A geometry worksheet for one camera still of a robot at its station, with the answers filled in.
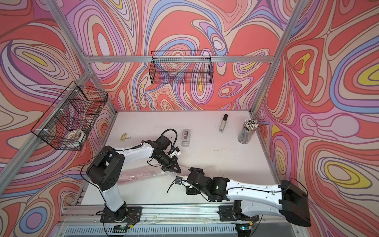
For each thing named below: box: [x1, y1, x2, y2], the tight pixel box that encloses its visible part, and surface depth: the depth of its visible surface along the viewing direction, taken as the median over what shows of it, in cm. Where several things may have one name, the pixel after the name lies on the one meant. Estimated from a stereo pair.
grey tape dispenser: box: [181, 128, 191, 148], surface depth 101 cm
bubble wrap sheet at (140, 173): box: [117, 164, 178, 185], surface depth 84 cm
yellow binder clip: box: [119, 132, 131, 141], surface depth 106 cm
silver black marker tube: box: [218, 113, 228, 133], surface depth 110 cm
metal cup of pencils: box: [237, 118, 260, 145], surface depth 91 cm
